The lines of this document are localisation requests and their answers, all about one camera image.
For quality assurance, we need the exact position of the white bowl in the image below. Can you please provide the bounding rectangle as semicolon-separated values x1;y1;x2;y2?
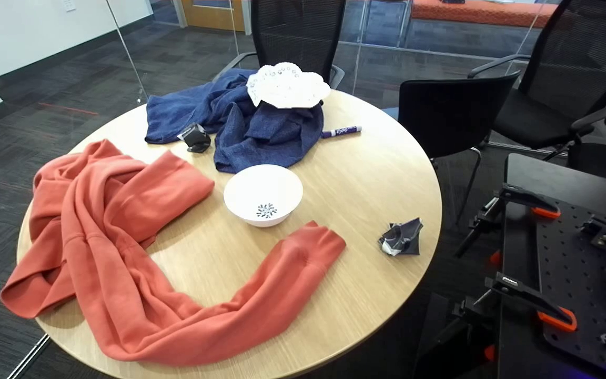
223;164;304;228

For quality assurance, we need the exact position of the purple marker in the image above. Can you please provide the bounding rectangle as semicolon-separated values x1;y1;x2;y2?
321;126;362;139

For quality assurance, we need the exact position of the blue towel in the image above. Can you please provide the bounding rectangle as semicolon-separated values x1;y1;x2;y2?
145;68;325;174

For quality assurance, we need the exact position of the white lace doily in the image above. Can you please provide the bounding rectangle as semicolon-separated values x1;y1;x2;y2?
246;62;331;109

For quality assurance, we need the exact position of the crumpled black wrapper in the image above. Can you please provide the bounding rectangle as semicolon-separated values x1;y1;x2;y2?
378;217;423;257

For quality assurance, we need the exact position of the black binder clip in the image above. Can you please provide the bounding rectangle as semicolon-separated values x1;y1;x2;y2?
177;123;212;153

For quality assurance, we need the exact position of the black mesh office chair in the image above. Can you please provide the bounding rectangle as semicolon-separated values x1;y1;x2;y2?
467;0;606;161
213;0;347;90

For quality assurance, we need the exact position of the black plastic chair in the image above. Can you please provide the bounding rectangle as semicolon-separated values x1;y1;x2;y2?
398;72;521;227

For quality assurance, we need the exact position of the orange sweatshirt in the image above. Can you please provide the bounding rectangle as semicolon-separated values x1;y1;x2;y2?
0;139;347;367

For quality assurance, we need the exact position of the wooden door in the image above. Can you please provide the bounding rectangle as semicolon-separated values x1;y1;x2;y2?
181;0;246;32

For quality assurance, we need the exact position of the black orange clamp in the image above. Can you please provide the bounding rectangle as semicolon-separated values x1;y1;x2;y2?
454;184;561;258
451;272;578;333

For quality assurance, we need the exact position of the orange bench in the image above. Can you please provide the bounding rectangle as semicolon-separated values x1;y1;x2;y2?
411;0;559;28

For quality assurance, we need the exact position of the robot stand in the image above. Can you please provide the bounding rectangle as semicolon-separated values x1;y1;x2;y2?
413;153;606;379

